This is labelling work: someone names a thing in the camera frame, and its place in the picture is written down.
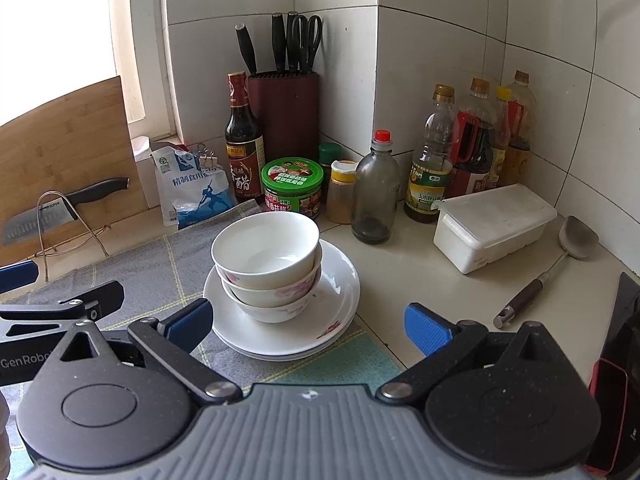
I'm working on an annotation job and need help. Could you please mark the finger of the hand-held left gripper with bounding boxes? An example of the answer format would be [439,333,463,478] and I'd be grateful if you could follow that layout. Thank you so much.
[0,280,125,322]
[0,260,40,294]

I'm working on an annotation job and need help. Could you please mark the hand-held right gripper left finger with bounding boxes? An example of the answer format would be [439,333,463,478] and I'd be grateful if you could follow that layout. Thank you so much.
[59,297,244,407]

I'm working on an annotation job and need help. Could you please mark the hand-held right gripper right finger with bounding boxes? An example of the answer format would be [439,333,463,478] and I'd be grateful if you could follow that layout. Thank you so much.
[374,302,559,406]

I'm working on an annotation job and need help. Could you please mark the white floral ceramic bowl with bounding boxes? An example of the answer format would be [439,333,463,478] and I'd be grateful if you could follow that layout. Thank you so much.
[227,285,321,325]
[219,260,324,309]
[210,211,321,291]

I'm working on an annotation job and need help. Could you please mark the white plate fruit print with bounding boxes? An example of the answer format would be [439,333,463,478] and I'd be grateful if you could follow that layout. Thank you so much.
[219,330,352,363]
[202,238,362,356]

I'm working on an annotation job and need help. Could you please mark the grey teal checked towel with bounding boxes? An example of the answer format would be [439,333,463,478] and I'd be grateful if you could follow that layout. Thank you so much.
[0,199,403,396]

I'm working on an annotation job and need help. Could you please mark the white lidded plastic container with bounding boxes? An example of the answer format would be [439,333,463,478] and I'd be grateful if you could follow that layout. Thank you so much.
[432,183,559,276]

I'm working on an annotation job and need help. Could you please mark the white blue salt bag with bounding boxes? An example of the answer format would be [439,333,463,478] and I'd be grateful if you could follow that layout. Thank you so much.
[151,143,239,231]

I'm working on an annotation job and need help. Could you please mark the wooden cutting board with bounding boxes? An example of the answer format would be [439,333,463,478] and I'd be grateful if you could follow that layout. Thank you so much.
[0,75,146,267]

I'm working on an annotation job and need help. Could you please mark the small white box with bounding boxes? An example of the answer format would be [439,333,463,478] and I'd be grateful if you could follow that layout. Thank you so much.
[130,135,166,211]

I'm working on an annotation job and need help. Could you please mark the glass bottle red cap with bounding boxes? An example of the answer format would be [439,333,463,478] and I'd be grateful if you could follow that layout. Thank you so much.
[350,129,401,245]

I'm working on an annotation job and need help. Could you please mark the yellow label oil bottle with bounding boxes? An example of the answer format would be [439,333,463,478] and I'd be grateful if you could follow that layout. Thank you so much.
[403,83,457,225]

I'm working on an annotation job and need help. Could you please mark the yellow lid spice jar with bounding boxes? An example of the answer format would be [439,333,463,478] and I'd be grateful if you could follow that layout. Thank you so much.
[325,159,359,225]

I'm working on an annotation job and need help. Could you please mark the green lid sauce jar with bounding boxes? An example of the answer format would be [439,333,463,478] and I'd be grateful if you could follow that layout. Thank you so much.
[260,157,324,220]

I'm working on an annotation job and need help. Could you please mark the dark vinegar bottle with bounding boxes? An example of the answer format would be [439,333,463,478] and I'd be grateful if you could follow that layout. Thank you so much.
[224,70,266,199]

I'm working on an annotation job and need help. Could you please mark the black induction cooker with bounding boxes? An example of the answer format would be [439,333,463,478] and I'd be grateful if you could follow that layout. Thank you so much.
[584,270,640,479]

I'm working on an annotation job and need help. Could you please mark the green lid spice jar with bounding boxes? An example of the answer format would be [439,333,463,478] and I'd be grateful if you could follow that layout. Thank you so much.
[318,142,344,201]

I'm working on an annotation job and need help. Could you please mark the yellow cap slim bottle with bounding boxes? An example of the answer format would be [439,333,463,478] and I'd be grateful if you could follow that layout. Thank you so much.
[488,85,514,189]

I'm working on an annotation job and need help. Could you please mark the amber liquid plastic bottle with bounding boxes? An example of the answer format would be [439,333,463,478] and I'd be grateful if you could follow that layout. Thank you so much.
[499,69,539,189]

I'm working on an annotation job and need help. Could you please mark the dark red knife block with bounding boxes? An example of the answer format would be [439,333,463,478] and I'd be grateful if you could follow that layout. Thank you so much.
[247,70,321,181]

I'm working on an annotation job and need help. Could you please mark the window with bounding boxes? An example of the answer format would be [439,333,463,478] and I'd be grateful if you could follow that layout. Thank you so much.
[0,0,171,141]

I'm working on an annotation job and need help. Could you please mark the black kitchen scissors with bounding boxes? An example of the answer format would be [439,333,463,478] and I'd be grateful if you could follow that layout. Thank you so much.
[292,13,324,74]

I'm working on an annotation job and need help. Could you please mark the metal wire rack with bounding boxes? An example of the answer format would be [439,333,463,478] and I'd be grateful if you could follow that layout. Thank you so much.
[35,189,110,281]

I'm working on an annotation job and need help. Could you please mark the black handled kitchen knife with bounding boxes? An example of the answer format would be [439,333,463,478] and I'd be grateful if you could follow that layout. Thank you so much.
[0,176,131,247]

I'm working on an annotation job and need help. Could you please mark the metal ladle dark handle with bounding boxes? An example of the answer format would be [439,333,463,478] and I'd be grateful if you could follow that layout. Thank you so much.
[492,215,600,330]

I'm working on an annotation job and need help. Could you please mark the dark sauce jug red handle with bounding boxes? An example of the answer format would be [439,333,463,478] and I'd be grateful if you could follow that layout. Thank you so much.
[443,77,497,200]

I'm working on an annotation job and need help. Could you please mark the black knife handle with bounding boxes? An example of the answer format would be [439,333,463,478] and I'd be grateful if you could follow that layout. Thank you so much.
[285,11,300,74]
[234,22,259,76]
[271,12,287,74]

